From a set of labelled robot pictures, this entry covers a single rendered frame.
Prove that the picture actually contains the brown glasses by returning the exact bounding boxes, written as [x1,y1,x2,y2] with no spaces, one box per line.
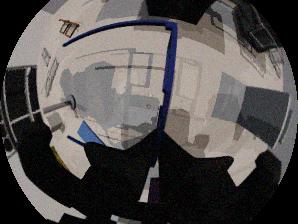
[59,19,80,37]

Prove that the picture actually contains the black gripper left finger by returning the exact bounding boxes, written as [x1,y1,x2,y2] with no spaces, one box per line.
[84,129,158,201]

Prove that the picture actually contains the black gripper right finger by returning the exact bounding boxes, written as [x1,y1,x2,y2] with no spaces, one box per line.
[158,132,234,204]

